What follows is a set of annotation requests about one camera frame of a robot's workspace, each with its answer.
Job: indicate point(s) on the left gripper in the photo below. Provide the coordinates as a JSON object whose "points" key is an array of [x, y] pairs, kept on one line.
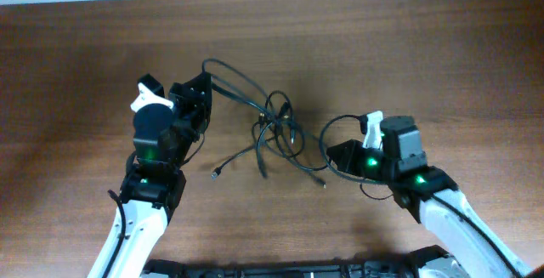
{"points": [[181, 95]]}

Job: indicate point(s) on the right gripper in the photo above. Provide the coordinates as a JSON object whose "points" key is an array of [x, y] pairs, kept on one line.
{"points": [[348, 161]]}

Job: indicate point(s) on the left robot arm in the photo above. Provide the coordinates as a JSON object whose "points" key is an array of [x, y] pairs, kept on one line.
{"points": [[166, 124]]}

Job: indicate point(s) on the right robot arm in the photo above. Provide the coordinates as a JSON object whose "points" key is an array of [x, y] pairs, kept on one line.
{"points": [[391, 154]]}

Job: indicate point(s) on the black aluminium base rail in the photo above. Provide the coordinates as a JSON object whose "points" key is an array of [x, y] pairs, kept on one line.
{"points": [[297, 269]]}

